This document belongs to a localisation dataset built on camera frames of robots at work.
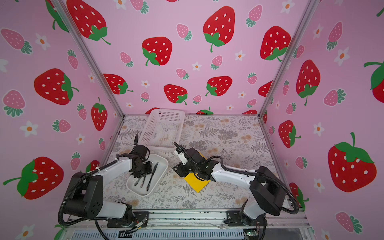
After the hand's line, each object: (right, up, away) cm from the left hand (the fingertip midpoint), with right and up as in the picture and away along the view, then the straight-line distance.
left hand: (149, 171), depth 90 cm
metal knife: (+1, -4, -2) cm, 5 cm away
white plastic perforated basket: (+2, +26, +21) cm, 34 cm away
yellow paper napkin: (+29, -6, -4) cm, 30 cm away
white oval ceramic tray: (-2, -7, -5) cm, 8 cm away
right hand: (+17, +6, -10) cm, 21 cm away
